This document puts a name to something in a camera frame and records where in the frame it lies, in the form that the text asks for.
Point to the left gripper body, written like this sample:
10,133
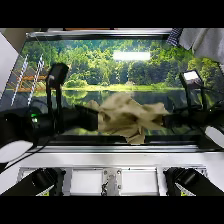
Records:
87,118

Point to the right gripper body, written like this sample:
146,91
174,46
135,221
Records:
172,120

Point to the khaki shirt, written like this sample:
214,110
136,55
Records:
128,115

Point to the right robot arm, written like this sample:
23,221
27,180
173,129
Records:
204,118

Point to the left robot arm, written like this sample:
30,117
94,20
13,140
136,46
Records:
43,121

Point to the checked shirt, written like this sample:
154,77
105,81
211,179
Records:
174,36

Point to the grey garment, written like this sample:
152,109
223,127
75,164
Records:
206,41

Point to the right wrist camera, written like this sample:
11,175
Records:
191,77

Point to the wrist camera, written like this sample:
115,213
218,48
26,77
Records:
191,77
58,71

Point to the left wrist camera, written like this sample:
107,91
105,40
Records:
58,71

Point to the silver frame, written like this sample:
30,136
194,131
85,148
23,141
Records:
111,181

